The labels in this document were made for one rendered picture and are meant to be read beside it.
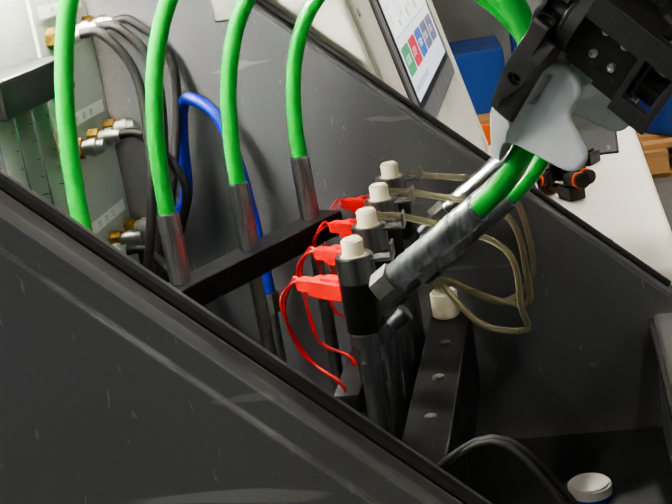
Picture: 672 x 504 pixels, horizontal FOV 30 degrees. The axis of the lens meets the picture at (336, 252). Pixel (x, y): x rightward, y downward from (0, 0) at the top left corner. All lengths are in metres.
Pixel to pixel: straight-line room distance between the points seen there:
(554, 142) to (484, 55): 5.54
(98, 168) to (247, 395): 0.66
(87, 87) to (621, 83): 0.67
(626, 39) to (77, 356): 0.30
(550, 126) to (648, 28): 0.10
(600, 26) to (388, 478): 0.24
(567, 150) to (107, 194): 0.62
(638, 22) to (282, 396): 0.25
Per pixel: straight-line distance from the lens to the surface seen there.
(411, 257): 0.78
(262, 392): 0.57
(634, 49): 0.63
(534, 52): 0.65
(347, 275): 0.90
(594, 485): 1.16
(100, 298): 0.58
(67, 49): 0.91
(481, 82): 6.25
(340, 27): 1.23
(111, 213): 1.22
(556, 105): 0.68
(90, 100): 1.22
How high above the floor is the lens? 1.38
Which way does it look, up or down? 16 degrees down
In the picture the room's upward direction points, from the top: 10 degrees counter-clockwise
